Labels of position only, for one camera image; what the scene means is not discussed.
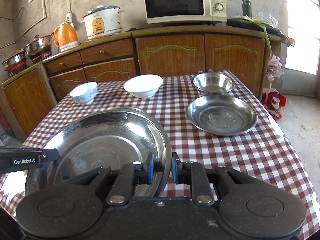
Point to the clear plastic bag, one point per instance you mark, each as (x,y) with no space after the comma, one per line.
(268,19)

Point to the steel pot with lid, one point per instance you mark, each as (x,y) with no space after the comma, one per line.
(38,45)

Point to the pink cloth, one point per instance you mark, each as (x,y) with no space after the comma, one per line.
(274,66)

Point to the blue patterned small bowl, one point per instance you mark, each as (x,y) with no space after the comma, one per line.
(84,93)

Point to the red white checkered tablecloth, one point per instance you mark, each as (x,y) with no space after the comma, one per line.
(264,152)

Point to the steel pot on stove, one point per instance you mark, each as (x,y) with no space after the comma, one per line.
(15,58)

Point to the large steel plate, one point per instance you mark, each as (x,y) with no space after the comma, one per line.
(109,138)

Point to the cream microwave oven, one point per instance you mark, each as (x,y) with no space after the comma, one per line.
(179,11)

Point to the white ceramic bowl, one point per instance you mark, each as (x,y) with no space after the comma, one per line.
(143,86)

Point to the green leek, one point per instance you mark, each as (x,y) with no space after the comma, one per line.
(260,24)

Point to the white rice cooker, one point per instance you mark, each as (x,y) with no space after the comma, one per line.
(103,21)

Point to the orange electric kettle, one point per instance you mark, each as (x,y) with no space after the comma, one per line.
(65,37)

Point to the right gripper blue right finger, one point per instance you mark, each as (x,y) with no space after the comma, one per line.
(193,174)

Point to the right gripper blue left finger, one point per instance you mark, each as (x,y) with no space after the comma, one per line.
(129,176)

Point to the red bag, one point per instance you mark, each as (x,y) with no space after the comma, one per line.
(274,102)

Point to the dark green thermos bottle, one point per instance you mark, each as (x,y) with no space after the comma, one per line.
(246,8)

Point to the medium steel plate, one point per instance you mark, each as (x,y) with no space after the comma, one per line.
(222,115)

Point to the deep steel bowl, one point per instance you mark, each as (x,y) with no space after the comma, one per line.
(212,83)

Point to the brown wooden cabinet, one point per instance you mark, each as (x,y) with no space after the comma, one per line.
(29,96)

